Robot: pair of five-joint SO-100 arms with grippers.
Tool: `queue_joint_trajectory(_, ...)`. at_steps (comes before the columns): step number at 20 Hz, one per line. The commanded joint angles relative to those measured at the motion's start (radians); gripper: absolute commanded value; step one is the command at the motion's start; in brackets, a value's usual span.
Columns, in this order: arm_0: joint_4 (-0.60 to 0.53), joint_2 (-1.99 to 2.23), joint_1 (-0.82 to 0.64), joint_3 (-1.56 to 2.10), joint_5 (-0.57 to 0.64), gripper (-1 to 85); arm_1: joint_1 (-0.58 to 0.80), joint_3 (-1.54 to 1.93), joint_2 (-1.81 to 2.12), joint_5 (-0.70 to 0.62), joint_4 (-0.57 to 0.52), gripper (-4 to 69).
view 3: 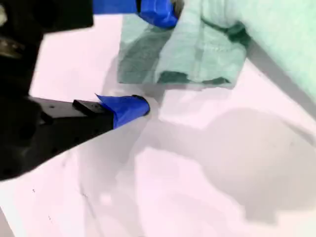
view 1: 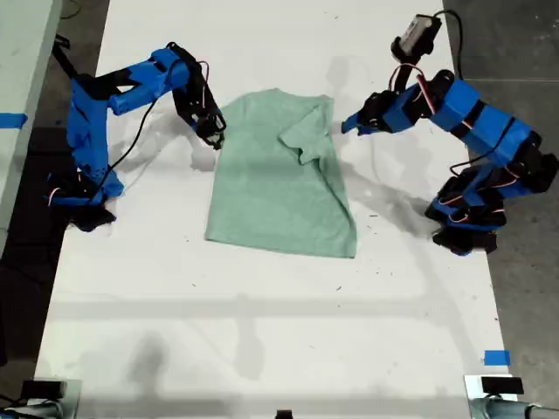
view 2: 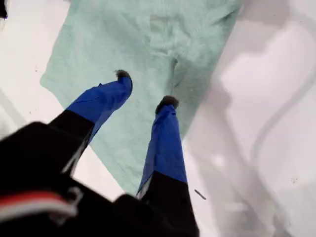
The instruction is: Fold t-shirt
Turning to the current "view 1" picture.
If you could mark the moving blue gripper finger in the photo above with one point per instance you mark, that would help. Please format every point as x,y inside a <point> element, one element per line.
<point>354,122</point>

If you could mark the small black box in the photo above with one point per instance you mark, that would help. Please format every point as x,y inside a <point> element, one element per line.
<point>502,385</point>
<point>43,388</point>

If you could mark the grey metal pipe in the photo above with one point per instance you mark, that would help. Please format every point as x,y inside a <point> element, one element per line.
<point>511,409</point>

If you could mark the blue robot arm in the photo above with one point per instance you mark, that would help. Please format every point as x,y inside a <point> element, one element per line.
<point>87,131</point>
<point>485,126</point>

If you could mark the long blue tape strip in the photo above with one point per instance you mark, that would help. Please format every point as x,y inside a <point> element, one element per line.
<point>12,120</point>

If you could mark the camera black stalk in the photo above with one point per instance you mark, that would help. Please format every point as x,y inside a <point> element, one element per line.
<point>404,76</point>

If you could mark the white plate under box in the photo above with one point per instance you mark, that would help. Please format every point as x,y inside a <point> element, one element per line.
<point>472,386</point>

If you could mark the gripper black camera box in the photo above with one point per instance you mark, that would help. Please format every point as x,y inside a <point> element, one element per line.
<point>211,131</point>
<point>415,35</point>

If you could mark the pale grey side table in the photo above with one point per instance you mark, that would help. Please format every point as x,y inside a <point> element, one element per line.
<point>22,65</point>

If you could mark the square blue tape patch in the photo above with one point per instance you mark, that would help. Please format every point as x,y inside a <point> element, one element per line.
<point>497,358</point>

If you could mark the pale green t-shirt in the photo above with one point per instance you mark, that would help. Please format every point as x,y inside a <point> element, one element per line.
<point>271,183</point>

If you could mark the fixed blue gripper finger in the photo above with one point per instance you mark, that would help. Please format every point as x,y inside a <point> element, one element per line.
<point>366,130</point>

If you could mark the black tripod leg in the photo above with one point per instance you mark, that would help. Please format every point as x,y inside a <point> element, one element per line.
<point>65,61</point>

